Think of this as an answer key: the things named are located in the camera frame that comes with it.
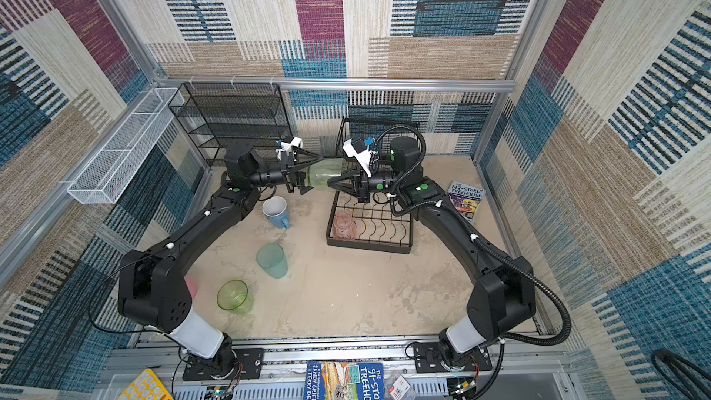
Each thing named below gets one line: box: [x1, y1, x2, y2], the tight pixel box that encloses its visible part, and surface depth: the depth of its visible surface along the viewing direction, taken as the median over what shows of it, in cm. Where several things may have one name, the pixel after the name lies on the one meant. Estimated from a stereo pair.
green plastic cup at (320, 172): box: [308, 157, 348, 188], surface depth 69 cm
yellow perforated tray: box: [117, 368, 175, 400], surface depth 71 cm
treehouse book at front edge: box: [303, 361, 386, 400], surface depth 70 cm
